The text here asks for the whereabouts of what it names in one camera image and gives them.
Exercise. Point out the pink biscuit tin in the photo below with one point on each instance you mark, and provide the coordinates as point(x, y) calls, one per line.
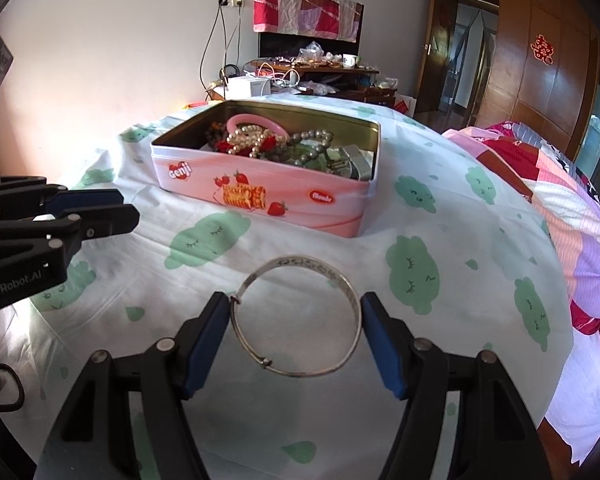
point(300, 195)

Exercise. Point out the clear plastic bag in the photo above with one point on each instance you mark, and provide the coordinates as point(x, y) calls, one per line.
point(312, 51)

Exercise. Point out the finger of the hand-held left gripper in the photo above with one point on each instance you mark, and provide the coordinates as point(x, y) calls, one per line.
point(110, 222)
point(85, 200)

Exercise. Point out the white paper bag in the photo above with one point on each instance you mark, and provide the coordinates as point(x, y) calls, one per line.
point(405, 103)

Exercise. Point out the silver bangle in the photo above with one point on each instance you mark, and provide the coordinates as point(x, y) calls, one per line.
point(295, 261)

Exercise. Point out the patchwork television cover cloth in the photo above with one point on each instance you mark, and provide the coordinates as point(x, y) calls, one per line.
point(305, 10)

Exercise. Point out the wooden television cabinet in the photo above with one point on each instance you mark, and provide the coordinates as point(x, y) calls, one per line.
point(365, 95)

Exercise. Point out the wall socket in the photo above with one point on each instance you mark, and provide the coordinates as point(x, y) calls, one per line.
point(231, 1)

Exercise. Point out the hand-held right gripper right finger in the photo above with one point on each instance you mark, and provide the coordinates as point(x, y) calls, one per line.
point(382, 345)

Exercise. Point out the pink jade bangle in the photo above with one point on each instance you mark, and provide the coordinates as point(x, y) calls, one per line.
point(250, 119)

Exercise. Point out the green jade bangle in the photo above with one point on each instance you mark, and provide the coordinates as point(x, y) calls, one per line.
point(316, 157)

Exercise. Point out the brown wooden wardrobe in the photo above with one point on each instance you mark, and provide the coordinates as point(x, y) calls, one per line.
point(540, 90)

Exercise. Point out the wooden door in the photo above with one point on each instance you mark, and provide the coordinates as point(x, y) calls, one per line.
point(437, 50)

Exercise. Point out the white green-print tablecloth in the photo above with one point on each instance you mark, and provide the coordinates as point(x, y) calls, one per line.
point(330, 270)

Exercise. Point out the black television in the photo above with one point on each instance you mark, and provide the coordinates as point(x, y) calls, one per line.
point(280, 45)

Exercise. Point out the white mug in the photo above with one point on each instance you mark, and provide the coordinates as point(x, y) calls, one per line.
point(350, 60)

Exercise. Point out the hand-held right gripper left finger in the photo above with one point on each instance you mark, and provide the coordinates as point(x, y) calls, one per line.
point(207, 345)

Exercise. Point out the patchwork quilt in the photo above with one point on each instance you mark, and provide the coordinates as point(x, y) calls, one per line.
point(570, 220)

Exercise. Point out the white cardboard box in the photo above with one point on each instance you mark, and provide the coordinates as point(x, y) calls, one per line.
point(247, 86)

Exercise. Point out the red paper cutout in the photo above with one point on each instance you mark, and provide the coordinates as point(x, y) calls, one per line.
point(541, 49)

